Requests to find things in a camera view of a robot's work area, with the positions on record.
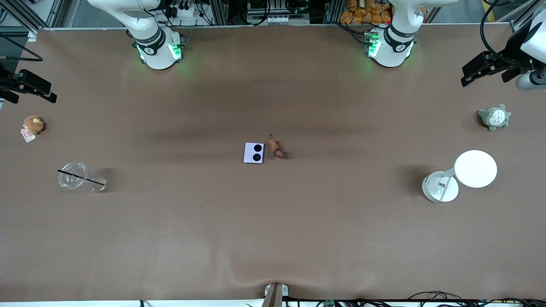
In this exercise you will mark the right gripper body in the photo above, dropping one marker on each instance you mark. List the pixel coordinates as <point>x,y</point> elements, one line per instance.
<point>5,82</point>

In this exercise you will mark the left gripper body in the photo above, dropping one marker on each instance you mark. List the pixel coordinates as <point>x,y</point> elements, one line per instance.
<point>513,46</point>

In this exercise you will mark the brown lion statue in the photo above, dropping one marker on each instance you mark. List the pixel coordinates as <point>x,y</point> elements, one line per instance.
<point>276,149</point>

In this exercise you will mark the lilac flip phone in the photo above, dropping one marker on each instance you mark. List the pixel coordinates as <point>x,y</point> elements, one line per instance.
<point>254,153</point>

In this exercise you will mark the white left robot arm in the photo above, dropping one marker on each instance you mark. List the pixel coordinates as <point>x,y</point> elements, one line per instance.
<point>390,53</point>

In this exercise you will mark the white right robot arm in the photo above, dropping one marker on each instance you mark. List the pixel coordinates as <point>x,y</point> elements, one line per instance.
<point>155,53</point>

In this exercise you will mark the brown plush toy with tag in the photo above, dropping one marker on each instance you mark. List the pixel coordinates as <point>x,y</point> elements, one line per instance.
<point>33,124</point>

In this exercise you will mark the grey totoro plush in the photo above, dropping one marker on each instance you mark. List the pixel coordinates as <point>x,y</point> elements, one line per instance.
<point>495,117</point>

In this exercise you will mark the clear plastic cup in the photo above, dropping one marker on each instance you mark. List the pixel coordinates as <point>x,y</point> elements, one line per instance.
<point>72,175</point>

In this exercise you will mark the white desk lamp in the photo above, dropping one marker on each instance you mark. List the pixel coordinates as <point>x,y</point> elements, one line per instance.
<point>475,168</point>

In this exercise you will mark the black straw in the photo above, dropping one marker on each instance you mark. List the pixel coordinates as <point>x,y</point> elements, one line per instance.
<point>81,177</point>

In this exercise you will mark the orange plush toy pile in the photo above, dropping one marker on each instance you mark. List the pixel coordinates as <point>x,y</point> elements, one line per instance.
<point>362,13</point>

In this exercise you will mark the white power strip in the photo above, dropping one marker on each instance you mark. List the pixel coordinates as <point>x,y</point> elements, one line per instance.
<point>183,10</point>

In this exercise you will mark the grey metal rack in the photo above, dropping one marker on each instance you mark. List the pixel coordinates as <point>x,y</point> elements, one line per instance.
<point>277,17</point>

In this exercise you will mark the aluminium frame rail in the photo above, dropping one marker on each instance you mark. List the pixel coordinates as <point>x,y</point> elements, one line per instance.
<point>25,13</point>
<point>522,17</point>

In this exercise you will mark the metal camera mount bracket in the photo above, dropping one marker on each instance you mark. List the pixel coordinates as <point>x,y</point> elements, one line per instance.
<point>275,294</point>

